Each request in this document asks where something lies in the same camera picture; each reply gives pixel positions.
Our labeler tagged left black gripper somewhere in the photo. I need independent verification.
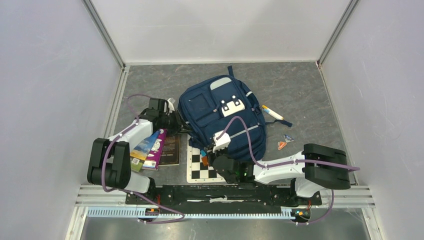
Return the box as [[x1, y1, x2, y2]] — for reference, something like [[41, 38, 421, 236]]
[[158, 108, 192, 136]]

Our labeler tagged navy blue backpack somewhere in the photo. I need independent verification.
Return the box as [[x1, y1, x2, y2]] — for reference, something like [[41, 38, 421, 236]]
[[177, 65, 294, 163]]

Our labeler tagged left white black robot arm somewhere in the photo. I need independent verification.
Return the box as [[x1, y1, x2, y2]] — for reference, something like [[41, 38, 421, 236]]
[[87, 98, 188, 204]]

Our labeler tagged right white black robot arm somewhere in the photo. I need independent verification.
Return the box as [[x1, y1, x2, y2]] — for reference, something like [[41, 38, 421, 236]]
[[207, 143, 357, 204]]

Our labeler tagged brown orange toy block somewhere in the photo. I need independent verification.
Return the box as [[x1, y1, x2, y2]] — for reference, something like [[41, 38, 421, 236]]
[[201, 156, 209, 167]]

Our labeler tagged black and white chessboard mat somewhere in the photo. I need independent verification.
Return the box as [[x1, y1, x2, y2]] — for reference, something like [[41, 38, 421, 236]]
[[186, 136, 225, 185]]

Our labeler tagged black hardcover book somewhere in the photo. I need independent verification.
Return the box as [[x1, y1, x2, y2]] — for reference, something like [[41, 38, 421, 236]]
[[159, 134, 181, 166]]

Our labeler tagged blue landscape cover book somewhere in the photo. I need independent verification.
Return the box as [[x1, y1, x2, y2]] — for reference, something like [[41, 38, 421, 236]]
[[130, 131, 159, 172]]

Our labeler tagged purple book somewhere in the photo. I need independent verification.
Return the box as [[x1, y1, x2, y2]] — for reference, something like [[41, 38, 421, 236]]
[[141, 129, 167, 171]]

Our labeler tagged orange triangular card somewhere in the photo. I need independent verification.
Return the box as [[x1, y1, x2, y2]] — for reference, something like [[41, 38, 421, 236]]
[[277, 141, 287, 151]]

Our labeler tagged yellow tipped white marker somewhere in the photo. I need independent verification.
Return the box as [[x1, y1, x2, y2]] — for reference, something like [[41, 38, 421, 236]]
[[262, 105, 284, 121]]

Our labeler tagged blue triangular card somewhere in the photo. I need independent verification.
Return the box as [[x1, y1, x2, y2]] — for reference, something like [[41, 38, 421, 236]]
[[283, 134, 295, 143]]

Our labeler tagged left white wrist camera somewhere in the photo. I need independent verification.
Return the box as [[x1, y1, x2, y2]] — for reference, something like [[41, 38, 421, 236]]
[[166, 97, 176, 114]]

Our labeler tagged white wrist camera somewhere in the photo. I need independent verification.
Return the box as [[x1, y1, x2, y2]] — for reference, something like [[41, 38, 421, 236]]
[[212, 130, 231, 153], [166, 97, 176, 114]]

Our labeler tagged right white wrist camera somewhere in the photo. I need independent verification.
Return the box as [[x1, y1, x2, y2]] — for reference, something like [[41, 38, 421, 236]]
[[212, 130, 231, 153]]

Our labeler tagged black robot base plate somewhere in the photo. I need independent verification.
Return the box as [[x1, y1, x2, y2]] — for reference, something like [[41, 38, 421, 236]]
[[145, 185, 322, 214]]

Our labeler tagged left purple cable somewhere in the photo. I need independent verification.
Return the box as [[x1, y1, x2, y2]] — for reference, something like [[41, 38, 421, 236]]
[[100, 94, 153, 194]]

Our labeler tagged aluminium frame rail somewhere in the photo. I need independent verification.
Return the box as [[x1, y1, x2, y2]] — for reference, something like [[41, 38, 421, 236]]
[[75, 185, 376, 220]]

